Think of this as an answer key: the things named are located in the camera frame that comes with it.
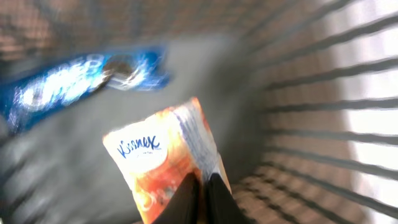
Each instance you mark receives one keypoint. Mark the blue Oreo cookie pack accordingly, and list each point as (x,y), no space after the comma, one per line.
(47,89)

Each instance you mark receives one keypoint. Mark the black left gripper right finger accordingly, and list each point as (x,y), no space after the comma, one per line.
(221,207)

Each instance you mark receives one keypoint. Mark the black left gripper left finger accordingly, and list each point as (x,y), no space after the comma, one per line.
(183,206)

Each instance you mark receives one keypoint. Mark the grey plastic basket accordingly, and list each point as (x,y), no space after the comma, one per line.
(301,97)

